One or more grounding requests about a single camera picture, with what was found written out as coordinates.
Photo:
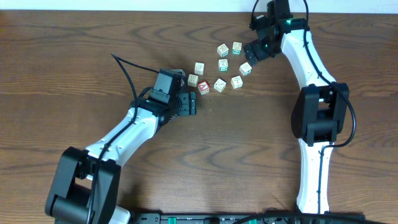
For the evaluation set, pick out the wooden block yellow W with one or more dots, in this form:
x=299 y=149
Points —
x=219 y=85

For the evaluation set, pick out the wooden block bee picture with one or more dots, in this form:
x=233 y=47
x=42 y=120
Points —
x=192 y=80

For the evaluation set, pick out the wooden block green 4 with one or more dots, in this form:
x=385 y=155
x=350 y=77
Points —
x=222 y=50

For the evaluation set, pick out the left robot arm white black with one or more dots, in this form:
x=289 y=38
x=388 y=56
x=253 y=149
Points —
x=86 y=182

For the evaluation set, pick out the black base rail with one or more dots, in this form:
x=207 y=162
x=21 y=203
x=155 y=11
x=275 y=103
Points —
x=267 y=217

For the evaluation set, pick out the wooden block blue X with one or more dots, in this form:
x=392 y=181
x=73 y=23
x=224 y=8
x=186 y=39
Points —
x=245 y=68

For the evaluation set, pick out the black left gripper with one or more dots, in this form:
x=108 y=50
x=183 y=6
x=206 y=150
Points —
x=191 y=104

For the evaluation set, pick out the wooden block green L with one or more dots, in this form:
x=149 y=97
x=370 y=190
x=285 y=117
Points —
x=223 y=65

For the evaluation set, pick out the wooden block green Z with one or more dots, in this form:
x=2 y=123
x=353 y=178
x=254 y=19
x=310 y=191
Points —
x=237 y=48

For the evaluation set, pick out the wooden block red A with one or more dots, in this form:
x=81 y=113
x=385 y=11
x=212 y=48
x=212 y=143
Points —
x=203 y=87

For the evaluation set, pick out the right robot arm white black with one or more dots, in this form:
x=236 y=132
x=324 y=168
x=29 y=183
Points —
x=319 y=113

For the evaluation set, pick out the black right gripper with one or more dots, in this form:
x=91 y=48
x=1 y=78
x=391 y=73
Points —
x=260 y=54

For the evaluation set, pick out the wooden block green J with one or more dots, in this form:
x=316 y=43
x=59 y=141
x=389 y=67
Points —
x=237 y=82

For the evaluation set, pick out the wooden block umbrella seven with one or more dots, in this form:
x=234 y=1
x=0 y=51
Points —
x=199 y=68

